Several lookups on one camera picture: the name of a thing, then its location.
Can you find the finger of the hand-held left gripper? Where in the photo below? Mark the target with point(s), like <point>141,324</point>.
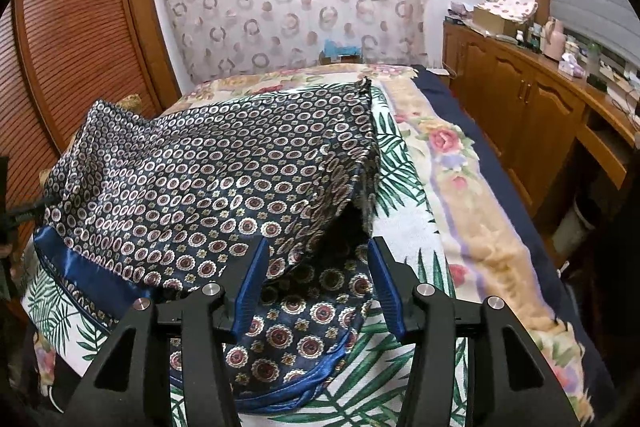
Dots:
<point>27,209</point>

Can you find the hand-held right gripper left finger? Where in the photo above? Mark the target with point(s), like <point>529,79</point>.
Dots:
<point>247,302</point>

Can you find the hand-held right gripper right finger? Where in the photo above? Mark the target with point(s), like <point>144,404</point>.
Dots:
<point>387,292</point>

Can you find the navy circle-print pajama top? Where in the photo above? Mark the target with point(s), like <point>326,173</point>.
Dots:
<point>200,187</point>

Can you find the floral blanket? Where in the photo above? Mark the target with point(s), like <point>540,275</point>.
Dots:
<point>480,227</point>

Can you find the navy bedsheet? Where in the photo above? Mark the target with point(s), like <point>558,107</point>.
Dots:
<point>520,227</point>

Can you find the brown louvered wooden wardrobe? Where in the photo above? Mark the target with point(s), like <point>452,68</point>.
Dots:
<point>75,32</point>

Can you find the white waste bin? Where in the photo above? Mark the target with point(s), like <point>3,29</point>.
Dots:
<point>575,227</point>

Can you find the long wooden cabinet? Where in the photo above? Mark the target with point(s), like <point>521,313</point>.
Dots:
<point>525,107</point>

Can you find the small brown box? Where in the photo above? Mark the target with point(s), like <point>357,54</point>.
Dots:
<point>340,58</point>

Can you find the teal cloth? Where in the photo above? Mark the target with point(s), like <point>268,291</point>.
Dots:
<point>341,48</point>

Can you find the open cardboard box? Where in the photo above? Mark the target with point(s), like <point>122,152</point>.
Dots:
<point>492,24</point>

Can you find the pink thermos jug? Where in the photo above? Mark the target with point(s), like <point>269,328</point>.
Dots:
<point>554,39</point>

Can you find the white dotted cloth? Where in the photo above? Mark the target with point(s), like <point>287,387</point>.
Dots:
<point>515,7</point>

